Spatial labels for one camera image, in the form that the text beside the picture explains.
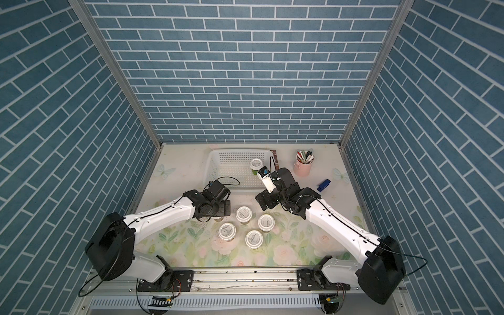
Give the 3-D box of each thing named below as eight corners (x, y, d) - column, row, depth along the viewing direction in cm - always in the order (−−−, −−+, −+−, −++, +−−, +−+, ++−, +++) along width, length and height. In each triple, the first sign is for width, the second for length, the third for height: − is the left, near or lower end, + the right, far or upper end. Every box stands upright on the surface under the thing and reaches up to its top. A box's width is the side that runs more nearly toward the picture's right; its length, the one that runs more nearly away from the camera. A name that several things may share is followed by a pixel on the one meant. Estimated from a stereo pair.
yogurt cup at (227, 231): (220, 244, 84) (217, 238, 79) (222, 229, 88) (219, 222, 83) (236, 244, 84) (234, 238, 79) (237, 229, 88) (235, 222, 83)
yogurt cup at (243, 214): (236, 226, 89) (235, 219, 84) (237, 213, 93) (236, 206, 88) (251, 226, 89) (251, 219, 84) (252, 213, 93) (251, 206, 88)
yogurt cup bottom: (243, 245, 84) (242, 239, 78) (252, 233, 87) (252, 226, 82) (255, 255, 81) (255, 250, 76) (265, 242, 85) (265, 236, 79)
